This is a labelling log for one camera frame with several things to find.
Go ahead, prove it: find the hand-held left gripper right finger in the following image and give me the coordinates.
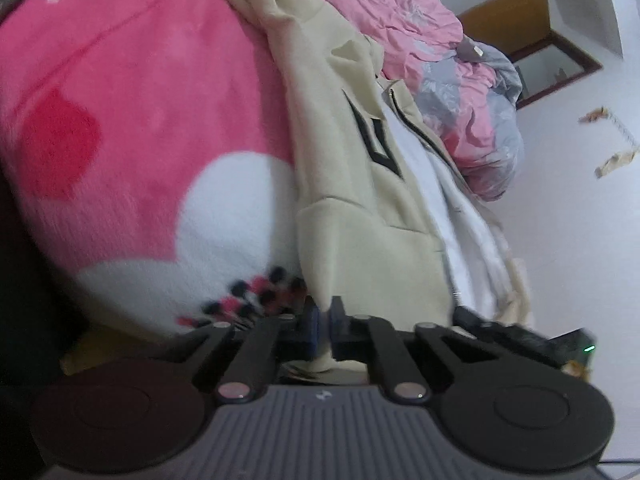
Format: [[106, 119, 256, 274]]
[[327, 296, 506, 405]]

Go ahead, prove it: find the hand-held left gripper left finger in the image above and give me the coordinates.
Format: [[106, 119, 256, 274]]
[[172, 299, 321, 403]]

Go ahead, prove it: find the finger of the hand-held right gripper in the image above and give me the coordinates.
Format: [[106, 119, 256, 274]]
[[454, 306, 531, 348]]

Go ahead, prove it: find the beige zip jacket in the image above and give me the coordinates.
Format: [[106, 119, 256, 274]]
[[197, 0, 533, 376]]

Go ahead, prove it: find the pink grey floral duvet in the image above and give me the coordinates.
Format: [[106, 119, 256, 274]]
[[280, 0, 525, 203]]

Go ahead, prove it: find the pink floral blanket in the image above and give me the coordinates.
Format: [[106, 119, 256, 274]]
[[0, 0, 306, 341]]

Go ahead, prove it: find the brown wooden door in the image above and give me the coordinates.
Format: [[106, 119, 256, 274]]
[[457, 0, 551, 58]]

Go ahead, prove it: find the white wall hook rack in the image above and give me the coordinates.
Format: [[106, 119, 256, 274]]
[[577, 106, 640, 178]]

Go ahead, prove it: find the dark brown door frame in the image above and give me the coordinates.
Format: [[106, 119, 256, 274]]
[[510, 30, 603, 111]]

